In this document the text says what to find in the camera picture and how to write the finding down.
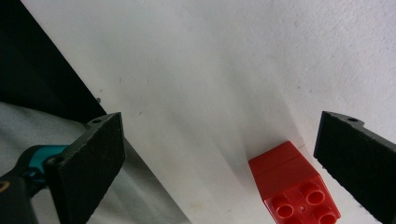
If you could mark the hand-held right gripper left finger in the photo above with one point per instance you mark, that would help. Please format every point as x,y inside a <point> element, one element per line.
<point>90,161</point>

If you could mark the red building block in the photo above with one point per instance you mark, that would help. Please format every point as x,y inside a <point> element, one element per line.
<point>280,169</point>

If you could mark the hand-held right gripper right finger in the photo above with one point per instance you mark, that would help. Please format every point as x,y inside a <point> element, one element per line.
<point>358,158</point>

